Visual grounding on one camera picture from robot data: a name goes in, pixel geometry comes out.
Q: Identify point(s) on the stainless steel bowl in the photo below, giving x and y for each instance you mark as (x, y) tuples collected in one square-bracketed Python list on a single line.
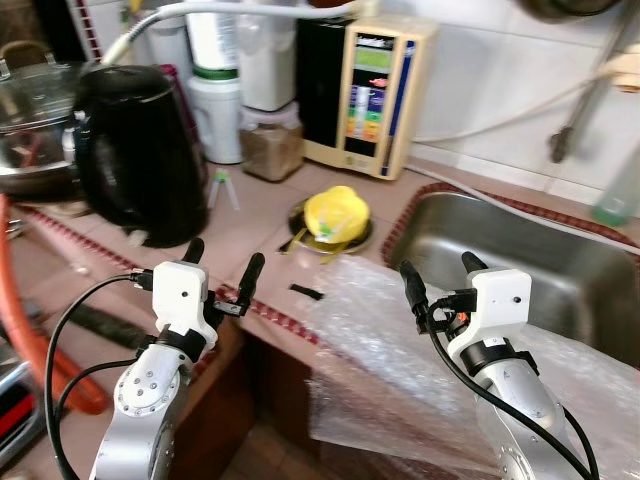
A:
[(362, 238)]

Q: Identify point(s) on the yellow plastic bowl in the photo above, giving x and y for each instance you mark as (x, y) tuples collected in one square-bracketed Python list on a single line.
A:
[(335, 212)]

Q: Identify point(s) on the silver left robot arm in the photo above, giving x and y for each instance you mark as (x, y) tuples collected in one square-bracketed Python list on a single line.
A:
[(140, 400)]

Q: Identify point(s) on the stainless steel sink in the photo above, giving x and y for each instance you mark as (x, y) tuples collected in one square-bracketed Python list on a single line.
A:
[(520, 260)]

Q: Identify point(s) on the small black strip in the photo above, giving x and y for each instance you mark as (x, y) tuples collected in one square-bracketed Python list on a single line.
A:
[(306, 291)]

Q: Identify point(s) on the white green tweezers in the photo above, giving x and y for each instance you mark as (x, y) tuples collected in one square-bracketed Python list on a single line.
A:
[(222, 180)]

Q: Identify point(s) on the clear bubble wrap sheet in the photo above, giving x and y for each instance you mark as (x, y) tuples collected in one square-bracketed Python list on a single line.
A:
[(370, 370)]

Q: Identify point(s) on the black electric kettle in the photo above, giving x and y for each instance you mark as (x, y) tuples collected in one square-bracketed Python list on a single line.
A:
[(140, 160)]

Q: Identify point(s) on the dark green cucumber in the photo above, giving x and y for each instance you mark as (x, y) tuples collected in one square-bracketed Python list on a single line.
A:
[(110, 325)]

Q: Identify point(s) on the white bottle with green band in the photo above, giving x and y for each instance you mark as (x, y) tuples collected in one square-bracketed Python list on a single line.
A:
[(215, 120)]

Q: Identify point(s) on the clear bottle with blue cap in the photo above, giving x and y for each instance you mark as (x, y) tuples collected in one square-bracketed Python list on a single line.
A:
[(615, 200)]

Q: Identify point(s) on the dark red cup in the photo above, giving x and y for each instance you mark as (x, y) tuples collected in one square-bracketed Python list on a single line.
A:
[(178, 90)]

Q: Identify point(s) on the grey metal faucet lever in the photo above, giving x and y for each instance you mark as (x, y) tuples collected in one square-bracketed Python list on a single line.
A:
[(575, 115)]

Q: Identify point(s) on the cream water ionizer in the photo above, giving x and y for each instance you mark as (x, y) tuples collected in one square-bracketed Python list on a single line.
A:
[(370, 100)]

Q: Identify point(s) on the white filter canister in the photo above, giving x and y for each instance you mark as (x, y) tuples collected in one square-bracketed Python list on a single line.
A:
[(268, 60)]

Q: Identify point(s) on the steel pot with glass lid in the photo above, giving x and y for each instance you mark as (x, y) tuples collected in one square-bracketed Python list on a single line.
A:
[(35, 110)]

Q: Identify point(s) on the cream faucet adapter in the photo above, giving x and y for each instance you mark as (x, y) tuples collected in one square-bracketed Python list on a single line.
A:
[(628, 70)]

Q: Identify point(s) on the dark hanging pan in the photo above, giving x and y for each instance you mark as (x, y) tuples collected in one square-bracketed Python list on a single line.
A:
[(545, 8)]

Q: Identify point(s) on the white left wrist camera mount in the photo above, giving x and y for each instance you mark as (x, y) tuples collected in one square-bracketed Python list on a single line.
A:
[(178, 295)]

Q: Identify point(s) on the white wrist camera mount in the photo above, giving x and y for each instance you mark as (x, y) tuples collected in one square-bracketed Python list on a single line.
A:
[(178, 295), (503, 300)]

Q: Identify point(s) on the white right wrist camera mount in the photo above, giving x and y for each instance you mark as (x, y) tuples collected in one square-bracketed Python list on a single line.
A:
[(503, 300)]

